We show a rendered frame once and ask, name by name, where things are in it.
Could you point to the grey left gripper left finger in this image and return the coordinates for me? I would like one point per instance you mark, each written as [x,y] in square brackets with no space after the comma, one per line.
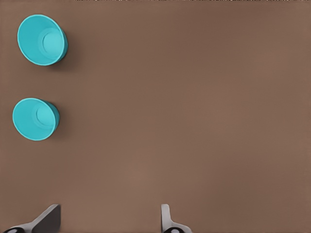
[46,221]

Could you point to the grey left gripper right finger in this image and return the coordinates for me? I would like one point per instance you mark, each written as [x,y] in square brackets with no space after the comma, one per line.
[167,219]

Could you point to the small turquoise blue bowl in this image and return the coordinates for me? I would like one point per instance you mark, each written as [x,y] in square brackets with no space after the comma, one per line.
[26,119]

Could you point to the large turquoise blue bowl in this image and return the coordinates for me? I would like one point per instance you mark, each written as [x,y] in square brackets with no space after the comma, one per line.
[31,38]

